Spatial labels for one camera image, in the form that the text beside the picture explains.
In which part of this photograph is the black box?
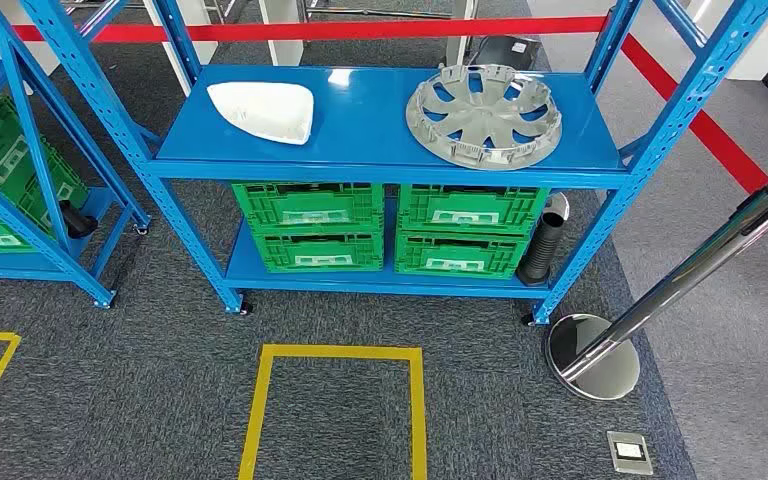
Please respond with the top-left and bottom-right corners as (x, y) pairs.
(470, 34), (543, 73)

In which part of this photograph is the red barrier belt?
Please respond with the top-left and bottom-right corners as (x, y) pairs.
(0, 16), (607, 45)
(621, 34), (768, 195)

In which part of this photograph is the metal floor socket plate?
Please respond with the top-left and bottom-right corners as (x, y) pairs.
(606, 430), (654, 477)

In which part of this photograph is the grey plastic wheel hubcap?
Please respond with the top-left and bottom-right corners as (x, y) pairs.
(405, 63), (563, 172)

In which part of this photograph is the blue metal shelf rack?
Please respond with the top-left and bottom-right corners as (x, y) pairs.
(21, 0), (768, 327)
(0, 0), (153, 311)

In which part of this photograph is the chrome stanchion post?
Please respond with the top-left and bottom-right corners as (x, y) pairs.
(546, 180), (768, 403)

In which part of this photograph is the white plastic mirror cover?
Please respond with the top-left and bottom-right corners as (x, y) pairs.
(206, 81), (316, 146)

